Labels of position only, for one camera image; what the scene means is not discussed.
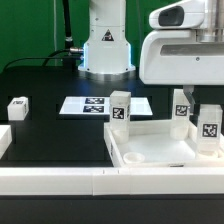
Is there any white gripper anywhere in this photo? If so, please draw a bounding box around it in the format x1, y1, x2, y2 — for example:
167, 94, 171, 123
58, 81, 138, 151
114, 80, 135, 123
139, 0, 224, 114

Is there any white square tabletop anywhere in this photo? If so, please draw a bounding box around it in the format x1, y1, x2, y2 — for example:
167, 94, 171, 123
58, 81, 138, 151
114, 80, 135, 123
104, 120, 224, 168

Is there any white front fence bar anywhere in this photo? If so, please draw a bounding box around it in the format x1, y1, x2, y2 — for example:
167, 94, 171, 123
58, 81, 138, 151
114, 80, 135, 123
0, 168, 224, 195

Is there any white fence bar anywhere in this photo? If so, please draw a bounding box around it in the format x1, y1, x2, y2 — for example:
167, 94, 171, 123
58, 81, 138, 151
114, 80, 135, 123
0, 168, 224, 195
0, 125, 12, 159

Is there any white left fence bar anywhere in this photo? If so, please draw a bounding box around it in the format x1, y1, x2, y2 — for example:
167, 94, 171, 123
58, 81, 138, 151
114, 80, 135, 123
0, 125, 12, 159

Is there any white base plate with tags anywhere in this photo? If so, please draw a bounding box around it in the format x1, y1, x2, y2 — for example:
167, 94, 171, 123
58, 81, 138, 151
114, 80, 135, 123
60, 96, 152, 115

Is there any black cable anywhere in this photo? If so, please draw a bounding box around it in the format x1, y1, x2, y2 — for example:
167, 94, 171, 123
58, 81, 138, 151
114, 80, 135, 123
2, 48, 84, 72

